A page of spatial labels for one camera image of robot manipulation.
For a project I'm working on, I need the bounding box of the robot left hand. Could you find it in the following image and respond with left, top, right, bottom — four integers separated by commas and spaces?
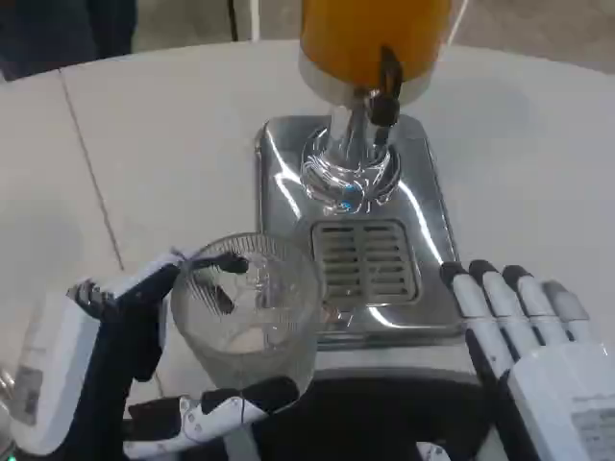
12, 246, 302, 461

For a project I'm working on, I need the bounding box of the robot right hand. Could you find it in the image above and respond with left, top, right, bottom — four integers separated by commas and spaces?
439, 258, 615, 461

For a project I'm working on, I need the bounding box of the clear ribbed glass cup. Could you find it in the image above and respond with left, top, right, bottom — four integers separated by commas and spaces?
170, 231, 322, 400

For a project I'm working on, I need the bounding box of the black robot torso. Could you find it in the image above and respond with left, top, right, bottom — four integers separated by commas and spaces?
230, 369, 504, 461

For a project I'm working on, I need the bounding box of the steel drip tray grid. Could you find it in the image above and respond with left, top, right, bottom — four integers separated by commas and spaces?
310, 219, 423, 305

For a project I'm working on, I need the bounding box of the black dispenser tap lever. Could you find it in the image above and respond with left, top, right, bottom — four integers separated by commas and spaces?
369, 45, 404, 127

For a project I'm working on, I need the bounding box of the dark blue background object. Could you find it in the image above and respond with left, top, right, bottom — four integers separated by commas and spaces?
0, 0, 139, 82

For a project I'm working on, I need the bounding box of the orange juice dispenser steel base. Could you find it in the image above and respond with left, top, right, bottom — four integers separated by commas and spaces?
253, 0, 478, 378

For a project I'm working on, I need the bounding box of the white thin cable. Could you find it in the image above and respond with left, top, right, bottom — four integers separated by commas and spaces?
448, 0, 471, 48

